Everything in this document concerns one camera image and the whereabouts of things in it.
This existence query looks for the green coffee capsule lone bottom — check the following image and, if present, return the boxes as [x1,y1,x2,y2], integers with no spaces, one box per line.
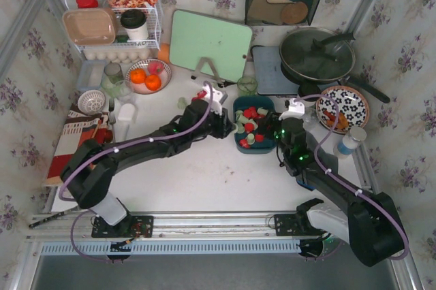
[235,110,243,120]

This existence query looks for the red coffee capsule bottom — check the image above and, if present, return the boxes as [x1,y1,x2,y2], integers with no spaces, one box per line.
[238,139,250,148]

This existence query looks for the teal plastic storage basket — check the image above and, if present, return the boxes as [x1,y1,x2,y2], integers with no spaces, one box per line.
[233,96,276,155]

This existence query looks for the blue cloth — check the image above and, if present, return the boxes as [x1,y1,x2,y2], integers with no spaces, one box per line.
[296,178,315,191]

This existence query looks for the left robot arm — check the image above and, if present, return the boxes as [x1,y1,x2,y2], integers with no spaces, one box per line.
[58,84,234,227]

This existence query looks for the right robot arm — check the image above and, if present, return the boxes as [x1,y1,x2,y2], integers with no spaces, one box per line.
[264,98,409,267]

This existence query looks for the white coffee cup black lid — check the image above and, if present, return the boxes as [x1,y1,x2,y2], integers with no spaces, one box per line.
[120,9,149,41]

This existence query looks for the small clear wine glass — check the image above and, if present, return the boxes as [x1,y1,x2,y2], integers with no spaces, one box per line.
[304,107,319,125]

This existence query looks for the metal cutting board stand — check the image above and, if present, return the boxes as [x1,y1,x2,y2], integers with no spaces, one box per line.
[191,57,225,88]

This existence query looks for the black lidded white jar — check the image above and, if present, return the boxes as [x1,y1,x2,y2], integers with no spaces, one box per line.
[297,82,321,97]

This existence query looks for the fried food on plate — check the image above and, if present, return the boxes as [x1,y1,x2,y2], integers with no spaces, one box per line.
[323,110,349,131]

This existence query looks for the blue floral plate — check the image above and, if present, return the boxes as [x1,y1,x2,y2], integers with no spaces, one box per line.
[315,86,370,134]

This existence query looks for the white blue bottle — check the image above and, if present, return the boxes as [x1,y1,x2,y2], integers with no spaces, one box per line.
[334,126,367,159]

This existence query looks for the green glass cup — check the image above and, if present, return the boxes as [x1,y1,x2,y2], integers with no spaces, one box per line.
[236,76,258,97]

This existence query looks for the grey induction cooker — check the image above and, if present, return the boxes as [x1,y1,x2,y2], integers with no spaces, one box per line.
[251,46,298,96]

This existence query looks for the orange mandarin right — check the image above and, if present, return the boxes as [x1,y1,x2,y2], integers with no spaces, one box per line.
[144,75,161,92]

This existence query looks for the orange mandarin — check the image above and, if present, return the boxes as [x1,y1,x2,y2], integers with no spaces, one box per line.
[129,68,146,84]
[144,75,161,92]

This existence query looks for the pink peach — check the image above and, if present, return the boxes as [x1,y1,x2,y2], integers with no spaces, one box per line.
[147,61,165,75]

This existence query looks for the patterned fruit bowl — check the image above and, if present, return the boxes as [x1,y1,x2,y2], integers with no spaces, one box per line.
[125,59,172,95]

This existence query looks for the orange cup behind board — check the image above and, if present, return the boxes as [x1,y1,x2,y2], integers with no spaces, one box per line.
[157,43,170,64]

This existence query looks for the mint green cutting board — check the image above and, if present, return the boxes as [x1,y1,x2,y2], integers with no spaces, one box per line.
[169,10,253,82]

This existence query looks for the orange mandarin left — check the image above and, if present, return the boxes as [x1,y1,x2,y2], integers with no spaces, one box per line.
[129,68,146,84]

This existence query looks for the black wok with glass lid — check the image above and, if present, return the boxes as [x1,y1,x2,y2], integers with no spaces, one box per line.
[279,27,390,103]

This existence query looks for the clear drinking glass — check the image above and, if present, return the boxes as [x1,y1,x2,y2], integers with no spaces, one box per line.
[114,80,134,103]

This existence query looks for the metal fork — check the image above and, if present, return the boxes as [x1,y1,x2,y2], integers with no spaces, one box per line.
[108,98,116,142]

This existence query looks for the green tinted glass jar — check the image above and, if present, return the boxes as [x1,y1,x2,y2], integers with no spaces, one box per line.
[101,63,124,96]

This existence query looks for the white egg tray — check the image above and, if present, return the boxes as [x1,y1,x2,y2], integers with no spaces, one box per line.
[83,48,155,64]

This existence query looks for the round cork coaster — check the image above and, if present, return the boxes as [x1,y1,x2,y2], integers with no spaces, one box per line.
[280,1,309,25]

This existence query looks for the black mesh organizer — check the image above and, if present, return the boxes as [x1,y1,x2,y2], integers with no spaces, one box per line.
[245,0,320,26]

